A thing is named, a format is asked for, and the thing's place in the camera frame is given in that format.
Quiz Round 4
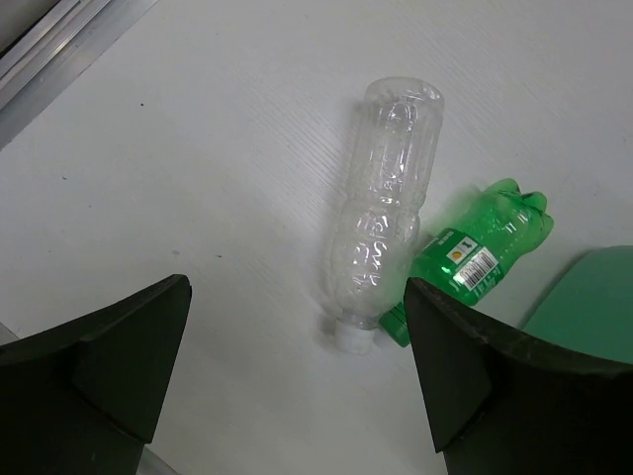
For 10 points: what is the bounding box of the clear plastic bottle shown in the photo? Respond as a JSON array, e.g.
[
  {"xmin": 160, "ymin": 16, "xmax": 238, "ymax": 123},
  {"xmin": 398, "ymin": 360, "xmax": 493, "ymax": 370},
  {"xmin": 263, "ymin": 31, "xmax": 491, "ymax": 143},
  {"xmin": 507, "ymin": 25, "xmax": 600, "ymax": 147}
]
[{"xmin": 330, "ymin": 77, "xmax": 444, "ymax": 355}]

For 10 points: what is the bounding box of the green plastic bottle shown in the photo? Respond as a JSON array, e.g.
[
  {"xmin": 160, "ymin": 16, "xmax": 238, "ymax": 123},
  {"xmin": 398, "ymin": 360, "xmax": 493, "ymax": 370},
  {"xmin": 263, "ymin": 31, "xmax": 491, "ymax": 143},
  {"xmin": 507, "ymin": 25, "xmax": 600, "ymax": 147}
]
[{"xmin": 379, "ymin": 177, "xmax": 555, "ymax": 347}]

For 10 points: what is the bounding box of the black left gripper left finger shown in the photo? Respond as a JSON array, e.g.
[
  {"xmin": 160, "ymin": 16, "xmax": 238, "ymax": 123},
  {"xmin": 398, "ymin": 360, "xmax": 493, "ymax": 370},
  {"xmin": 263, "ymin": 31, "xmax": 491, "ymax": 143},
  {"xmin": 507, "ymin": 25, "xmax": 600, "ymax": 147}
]
[{"xmin": 1, "ymin": 274, "xmax": 192, "ymax": 474}]

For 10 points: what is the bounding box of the aluminium frame rail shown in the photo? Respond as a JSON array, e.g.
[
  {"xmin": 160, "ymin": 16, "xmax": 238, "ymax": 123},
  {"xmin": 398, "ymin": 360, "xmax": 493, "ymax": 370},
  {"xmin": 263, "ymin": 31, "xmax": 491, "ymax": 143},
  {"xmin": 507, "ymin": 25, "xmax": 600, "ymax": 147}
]
[{"xmin": 1, "ymin": 1, "xmax": 155, "ymax": 146}]

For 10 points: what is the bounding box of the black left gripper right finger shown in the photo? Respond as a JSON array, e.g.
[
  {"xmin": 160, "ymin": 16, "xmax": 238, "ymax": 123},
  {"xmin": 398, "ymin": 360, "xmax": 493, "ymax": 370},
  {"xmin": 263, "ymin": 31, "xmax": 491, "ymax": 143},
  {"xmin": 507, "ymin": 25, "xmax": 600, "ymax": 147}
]
[{"xmin": 405, "ymin": 278, "xmax": 632, "ymax": 474}]

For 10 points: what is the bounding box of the green plastic bin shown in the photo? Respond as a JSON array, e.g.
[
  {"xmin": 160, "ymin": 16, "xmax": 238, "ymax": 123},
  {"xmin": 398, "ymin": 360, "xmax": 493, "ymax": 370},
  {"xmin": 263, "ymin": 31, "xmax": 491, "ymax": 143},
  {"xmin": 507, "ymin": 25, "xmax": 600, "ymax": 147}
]
[{"xmin": 523, "ymin": 245, "xmax": 632, "ymax": 364}]

